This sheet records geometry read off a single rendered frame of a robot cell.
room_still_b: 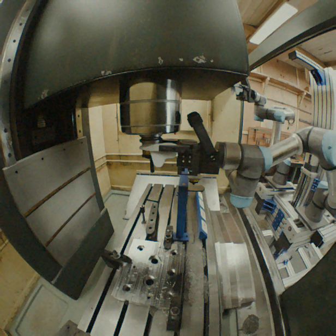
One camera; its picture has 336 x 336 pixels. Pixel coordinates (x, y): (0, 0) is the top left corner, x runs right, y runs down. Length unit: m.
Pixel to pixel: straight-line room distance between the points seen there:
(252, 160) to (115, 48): 0.39
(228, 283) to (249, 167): 0.66
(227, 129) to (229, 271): 1.21
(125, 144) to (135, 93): 1.26
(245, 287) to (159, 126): 0.89
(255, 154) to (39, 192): 0.72
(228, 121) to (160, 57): 1.23
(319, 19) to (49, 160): 1.25
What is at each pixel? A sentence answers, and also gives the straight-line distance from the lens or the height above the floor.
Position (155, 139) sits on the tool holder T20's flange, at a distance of 0.34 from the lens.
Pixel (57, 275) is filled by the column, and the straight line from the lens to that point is 0.83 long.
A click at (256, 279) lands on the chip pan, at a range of 1.01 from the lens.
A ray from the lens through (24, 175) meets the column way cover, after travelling 0.56.
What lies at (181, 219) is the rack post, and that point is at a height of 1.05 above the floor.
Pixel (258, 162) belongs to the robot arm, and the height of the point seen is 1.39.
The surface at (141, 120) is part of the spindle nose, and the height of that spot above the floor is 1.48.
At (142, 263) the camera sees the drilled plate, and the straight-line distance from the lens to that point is 0.58.
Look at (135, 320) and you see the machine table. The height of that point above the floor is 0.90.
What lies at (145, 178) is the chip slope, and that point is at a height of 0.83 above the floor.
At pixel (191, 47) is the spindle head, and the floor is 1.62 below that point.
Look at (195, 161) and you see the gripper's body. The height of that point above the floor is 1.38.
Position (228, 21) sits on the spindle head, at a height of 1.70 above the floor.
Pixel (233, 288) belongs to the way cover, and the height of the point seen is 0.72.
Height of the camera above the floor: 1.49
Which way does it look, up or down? 22 degrees down
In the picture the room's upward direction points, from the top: straight up
